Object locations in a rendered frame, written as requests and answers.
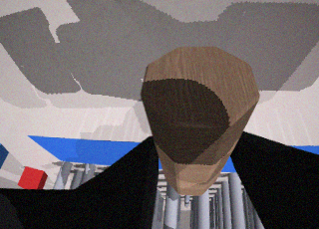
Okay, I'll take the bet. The red cube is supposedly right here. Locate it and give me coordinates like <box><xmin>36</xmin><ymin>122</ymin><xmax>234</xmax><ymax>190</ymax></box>
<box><xmin>17</xmin><ymin>166</ymin><xmax>48</xmax><ymax>190</ymax></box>

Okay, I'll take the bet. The blue flat strip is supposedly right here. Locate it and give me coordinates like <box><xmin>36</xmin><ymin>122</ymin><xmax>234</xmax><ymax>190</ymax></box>
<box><xmin>28</xmin><ymin>134</ymin><xmax>319</xmax><ymax>173</ymax></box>

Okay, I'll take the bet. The blue block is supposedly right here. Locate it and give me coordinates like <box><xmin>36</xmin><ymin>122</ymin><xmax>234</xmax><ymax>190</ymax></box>
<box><xmin>0</xmin><ymin>144</ymin><xmax>9</xmax><ymax>169</ymax></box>

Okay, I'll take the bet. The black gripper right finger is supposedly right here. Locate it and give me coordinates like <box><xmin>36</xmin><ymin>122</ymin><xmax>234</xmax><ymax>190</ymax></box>
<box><xmin>230</xmin><ymin>132</ymin><xmax>319</xmax><ymax>229</ymax></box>

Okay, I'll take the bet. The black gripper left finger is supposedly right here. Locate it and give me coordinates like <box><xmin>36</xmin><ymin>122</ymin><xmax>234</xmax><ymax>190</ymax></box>
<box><xmin>0</xmin><ymin>136</ymin><xmax>160</xmax><ymax>229</ymax></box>

